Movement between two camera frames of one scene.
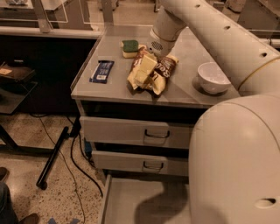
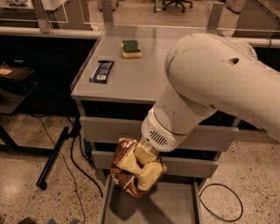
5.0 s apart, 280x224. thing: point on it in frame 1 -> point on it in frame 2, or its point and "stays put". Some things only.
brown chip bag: (149, 72) -> (124, 178)
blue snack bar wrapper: (101, 72) stays put
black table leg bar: (41, 181) stays put
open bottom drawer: (144, 199) stays put
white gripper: (159, 45) -> (161, 131)
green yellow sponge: (129, 48) stays put
